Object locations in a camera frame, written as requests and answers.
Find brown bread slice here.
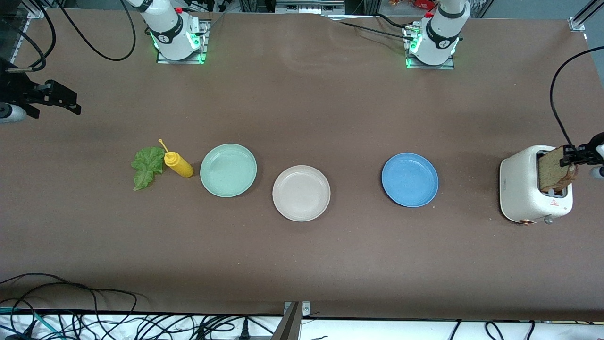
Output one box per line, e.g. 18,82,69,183
537,146,567,192
562,163,579,188

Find teal cable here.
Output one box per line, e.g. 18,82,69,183
0,307,64,340

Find white toaster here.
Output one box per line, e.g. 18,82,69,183
499,145,574,226

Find grey metal corner bracket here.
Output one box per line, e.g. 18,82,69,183
282,301,311,317

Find black base power cable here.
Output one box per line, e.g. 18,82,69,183
326,13,418,42

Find yellow mustard squeeze bottle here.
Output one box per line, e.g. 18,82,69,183
158,139,194,179

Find red object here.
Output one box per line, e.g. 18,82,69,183
389,0,437,11

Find beige plate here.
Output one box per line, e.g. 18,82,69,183
272,165,331,222

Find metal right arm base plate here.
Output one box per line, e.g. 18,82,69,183
157,19,208,64

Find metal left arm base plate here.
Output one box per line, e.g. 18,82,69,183
405,26,456,70

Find long black cable loop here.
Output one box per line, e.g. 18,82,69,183
0,273,138,315

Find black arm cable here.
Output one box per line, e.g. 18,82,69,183
550,45,604,148
56,0,137,62

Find mint green plate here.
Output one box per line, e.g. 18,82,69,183
200,144,258,198

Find green lettuce leaf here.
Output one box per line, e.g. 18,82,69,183
131,146,166,192

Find blue plate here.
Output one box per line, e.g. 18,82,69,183
381,153,439,208

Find aluminium frame profile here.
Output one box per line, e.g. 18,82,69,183
12,0,48,60
568,0,604,33

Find tangled black cables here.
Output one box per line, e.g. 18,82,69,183
0,309,284,340

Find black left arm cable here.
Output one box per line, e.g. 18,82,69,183
550,45,604,148

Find grey power strip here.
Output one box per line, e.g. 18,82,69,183
275,0,346,15

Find aluminium frame post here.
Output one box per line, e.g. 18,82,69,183
271,302,302,340

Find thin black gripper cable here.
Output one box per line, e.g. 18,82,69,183
12,0,57,72

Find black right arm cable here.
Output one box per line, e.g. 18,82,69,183
56,0,137,62

